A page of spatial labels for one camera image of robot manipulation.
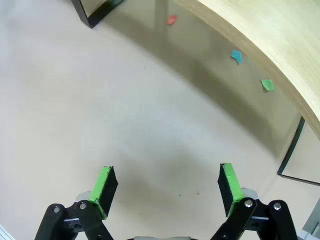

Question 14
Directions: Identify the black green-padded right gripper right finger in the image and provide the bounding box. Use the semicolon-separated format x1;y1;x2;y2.
209;162;300;240

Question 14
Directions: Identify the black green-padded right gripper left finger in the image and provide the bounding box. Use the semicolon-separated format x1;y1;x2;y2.
33;165;118;240

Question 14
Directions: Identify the green paper scrap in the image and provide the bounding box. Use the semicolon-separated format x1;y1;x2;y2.
260;78;275;92

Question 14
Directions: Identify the blue paper scrap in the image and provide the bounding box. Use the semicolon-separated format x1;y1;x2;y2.
230;49;244;64

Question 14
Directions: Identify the wooden shelf unit black frame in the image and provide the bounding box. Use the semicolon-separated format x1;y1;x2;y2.
71;0;320;187

